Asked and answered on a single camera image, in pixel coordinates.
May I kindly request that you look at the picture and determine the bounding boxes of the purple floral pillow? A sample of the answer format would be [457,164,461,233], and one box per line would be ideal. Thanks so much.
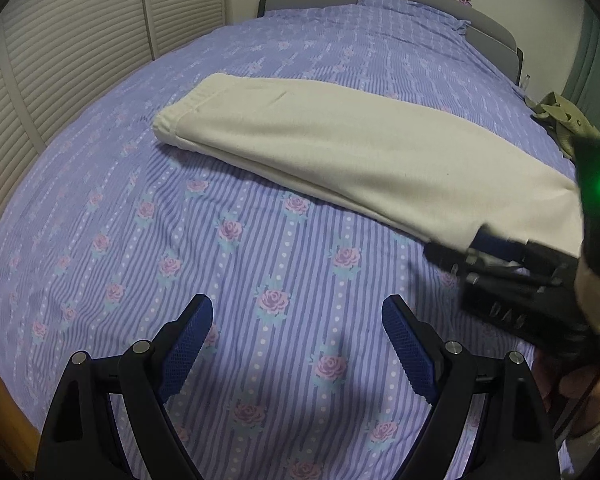
[355,0,473,36]

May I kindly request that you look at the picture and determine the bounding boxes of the olive green garment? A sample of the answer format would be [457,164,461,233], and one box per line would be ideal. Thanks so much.
[530,91,600,161]

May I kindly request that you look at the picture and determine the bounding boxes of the person's right hand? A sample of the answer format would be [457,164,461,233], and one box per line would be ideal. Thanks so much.
[540,355,600,416]

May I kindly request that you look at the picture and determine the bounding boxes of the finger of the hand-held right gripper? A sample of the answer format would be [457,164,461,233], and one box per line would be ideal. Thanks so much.
[424,241,533,283]
[471,224,530,262]

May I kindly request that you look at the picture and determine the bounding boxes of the purple floral bed sheet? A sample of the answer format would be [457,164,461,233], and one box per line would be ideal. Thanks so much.
[0,0,581,480]

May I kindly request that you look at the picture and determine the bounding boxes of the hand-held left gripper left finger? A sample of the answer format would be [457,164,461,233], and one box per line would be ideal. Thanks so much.
[39,293,215,480]

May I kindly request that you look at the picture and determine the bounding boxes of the white louvered wardrobe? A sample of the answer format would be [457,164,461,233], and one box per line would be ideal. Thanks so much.
[0,0,226,201]

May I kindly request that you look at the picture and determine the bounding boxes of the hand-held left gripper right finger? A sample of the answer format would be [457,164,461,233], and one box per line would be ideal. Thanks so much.
[381,294,563,480]

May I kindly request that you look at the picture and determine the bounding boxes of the green curtain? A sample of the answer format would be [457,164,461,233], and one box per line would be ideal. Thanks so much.
[562,2,600,136]

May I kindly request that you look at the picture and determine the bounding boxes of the grey padded headboard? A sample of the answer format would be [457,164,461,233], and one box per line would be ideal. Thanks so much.
[257,0,525,86]

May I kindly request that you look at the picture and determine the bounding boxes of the cream pants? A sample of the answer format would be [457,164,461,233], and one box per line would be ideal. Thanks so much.
[152,72,600,336]

